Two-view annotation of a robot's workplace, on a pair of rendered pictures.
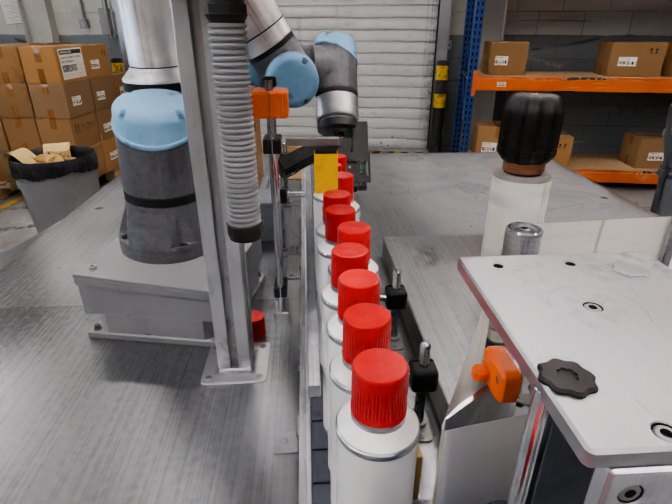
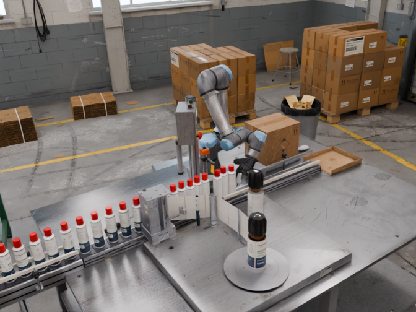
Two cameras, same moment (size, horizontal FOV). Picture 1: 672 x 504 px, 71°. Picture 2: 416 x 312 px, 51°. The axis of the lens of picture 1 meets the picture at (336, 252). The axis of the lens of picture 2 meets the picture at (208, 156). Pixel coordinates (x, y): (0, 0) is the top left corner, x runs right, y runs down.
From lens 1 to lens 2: 219 cm
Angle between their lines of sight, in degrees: 55
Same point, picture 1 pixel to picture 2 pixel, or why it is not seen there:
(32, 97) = (327, 61)
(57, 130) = (332, 82)
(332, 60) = (252, 139)
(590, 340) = (150, 190)
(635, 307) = (157, 192)
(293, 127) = not seen: outside the picture
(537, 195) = (250, 196)
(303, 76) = (225, 145)
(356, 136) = (250, 161)
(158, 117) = (202, 143)
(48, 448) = not seen: hidden behind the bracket
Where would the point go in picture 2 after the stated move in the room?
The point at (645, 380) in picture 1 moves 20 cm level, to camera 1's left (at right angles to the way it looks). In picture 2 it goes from (146, 192) to (132, 176)
